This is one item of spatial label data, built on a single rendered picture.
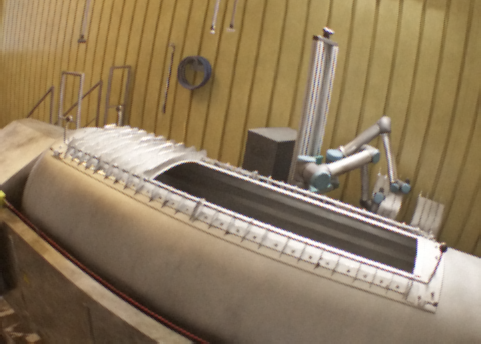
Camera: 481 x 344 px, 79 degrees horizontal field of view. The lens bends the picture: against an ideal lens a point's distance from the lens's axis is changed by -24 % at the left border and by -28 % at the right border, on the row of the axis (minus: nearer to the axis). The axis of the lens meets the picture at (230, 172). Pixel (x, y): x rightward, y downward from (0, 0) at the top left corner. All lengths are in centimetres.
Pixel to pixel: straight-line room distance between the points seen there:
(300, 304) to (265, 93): 292
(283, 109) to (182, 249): 259
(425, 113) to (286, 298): 265
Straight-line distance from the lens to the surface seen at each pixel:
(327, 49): 319
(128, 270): 182
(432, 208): 386
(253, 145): 323
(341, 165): 291
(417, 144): 375
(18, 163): 283
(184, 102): 460
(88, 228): 201
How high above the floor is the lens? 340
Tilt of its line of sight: 20 degrees down
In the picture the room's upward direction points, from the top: 9 degrees clockwise
